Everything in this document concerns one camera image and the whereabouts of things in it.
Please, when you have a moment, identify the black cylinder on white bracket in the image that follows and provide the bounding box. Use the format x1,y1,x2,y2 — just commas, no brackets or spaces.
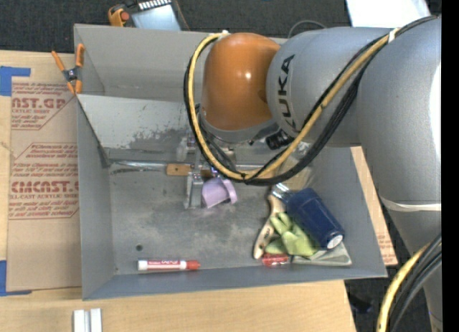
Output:
248,128,310,156

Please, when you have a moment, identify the red and white marker pen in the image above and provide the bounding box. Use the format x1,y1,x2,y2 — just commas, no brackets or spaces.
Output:
137,258,202,272

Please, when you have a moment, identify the dark blue cylindrical can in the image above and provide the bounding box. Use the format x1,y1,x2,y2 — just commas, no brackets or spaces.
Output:
285,186,346,251

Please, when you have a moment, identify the grey metal bin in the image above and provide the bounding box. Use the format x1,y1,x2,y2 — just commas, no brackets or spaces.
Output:
73,24,389,301

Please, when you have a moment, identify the green soft toy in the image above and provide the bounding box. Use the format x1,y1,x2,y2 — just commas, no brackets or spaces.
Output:
264,212,321,257

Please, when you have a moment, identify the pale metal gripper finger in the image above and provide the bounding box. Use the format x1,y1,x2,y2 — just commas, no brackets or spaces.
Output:
184,178,195,210
193,173,206,207

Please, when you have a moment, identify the wooden handled paint brush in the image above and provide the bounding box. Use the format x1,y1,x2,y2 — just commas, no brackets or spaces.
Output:
252,182,292,261

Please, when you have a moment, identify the small red packet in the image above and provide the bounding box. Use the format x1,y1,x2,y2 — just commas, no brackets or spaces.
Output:
260,253,291,268

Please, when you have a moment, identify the clear grey plastic packet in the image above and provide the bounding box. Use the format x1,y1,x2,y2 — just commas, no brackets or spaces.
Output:
289,239,353,267

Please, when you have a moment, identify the brown cardboard board, red print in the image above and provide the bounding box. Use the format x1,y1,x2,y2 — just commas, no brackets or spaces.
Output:
0,49,399,298

